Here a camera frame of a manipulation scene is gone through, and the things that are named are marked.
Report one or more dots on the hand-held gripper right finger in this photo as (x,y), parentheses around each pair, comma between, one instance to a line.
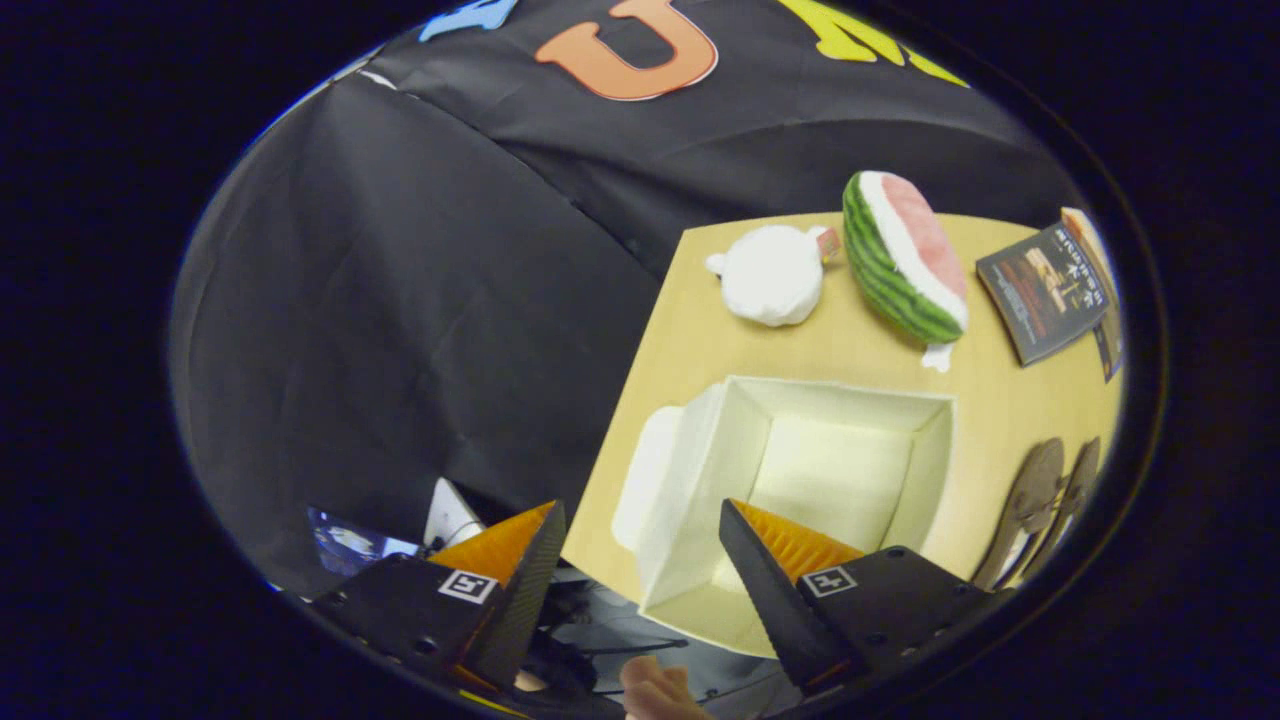
(765,600)

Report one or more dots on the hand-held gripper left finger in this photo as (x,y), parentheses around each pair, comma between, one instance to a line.
(530,600)

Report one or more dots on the cream fabric storage box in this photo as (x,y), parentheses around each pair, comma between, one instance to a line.
(830,470)

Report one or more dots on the brown fuzzy shoe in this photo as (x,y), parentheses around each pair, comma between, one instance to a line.
(1080,480)
(1030,500)

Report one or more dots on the white plush toy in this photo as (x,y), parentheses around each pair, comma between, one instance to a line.
(770,275)

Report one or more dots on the watermelon slice plush toy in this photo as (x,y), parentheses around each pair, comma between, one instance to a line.
(890,270)

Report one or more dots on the black cover book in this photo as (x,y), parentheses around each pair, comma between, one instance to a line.
(1045,290)

